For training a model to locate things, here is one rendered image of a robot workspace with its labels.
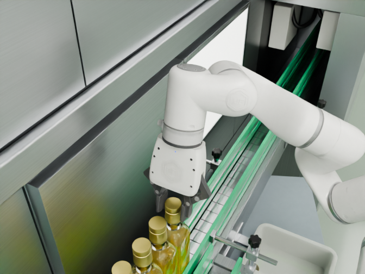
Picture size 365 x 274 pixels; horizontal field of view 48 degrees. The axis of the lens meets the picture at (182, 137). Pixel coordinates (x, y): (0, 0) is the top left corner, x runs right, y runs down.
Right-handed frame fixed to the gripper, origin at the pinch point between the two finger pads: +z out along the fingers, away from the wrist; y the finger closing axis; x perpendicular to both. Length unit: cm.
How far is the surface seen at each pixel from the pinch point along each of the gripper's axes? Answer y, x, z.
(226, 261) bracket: 8.6, 17.3, 23.0
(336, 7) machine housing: 11, 89, -34
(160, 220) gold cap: -0.1, -5.2, 0.3
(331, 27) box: 9, 102, -26
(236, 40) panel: -12, 58, -23
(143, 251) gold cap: 0.7, -12.4, 2.2
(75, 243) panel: -12.5, -14.7, 5.1
